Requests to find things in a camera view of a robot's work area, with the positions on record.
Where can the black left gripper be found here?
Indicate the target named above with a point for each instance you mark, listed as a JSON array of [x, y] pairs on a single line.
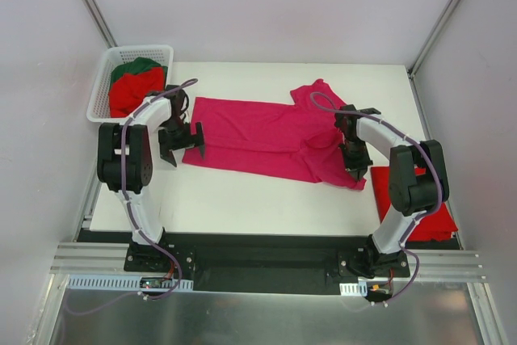
[[180, 141]]

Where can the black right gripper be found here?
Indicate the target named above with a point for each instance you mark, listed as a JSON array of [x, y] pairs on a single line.
[[356, 161]]

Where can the pink t shirt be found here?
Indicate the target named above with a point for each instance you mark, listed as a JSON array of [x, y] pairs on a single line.
[[297, 141]]

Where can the white perforated plastic basket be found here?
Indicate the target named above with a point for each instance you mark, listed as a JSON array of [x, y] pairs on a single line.
[[98, 110]]

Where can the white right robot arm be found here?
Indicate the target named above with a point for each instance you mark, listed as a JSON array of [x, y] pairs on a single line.
[[418, 182]]

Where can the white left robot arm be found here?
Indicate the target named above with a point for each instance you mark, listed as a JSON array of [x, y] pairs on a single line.
[[125, 160]]

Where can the red t shirt in basket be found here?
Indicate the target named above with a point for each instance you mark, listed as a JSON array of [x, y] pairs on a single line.
[[127, 90]]

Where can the green t shirt in basket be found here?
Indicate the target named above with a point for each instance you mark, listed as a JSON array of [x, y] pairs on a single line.
[[138, 66]]

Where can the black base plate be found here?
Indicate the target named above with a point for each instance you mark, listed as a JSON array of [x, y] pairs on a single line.
[[256, 263]]

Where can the left aluminium frame post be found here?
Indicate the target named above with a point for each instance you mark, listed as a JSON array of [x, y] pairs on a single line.
[[101, 25]]

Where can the aluminium frame post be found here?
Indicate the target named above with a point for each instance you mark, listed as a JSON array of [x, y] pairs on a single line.
[[444, 17], [101, 25]]

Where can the right aluminium frame post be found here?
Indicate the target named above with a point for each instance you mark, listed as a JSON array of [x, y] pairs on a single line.
[[444, 17]]

